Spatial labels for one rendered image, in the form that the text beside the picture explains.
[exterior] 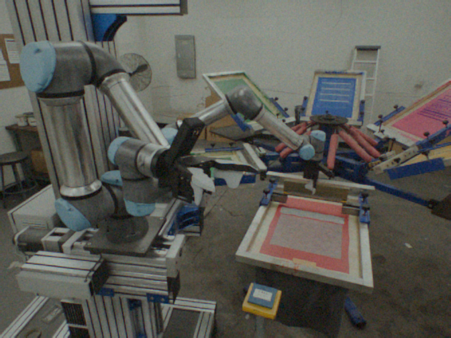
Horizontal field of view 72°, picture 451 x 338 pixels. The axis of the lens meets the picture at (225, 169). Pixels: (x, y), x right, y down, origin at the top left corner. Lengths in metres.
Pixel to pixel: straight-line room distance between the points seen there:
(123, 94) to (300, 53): 5.11
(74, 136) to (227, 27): 5.42
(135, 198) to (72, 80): 0.34
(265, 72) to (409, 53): 2.31
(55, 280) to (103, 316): 0.63
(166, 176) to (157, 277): 0.60
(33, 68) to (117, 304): 1.17
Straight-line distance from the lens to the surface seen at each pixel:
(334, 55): 5.83
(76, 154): 0.95
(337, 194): 1.84
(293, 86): 5.94
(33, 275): 1.29
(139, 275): 1.23
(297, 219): 1.82
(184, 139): 0.61
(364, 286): 1.45
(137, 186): 0.76
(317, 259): 1.56
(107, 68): 0.94
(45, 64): 0.87
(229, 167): 0.64
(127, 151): 0.73
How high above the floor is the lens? 1.92
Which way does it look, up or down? 24 degrees down
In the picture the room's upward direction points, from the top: straight up
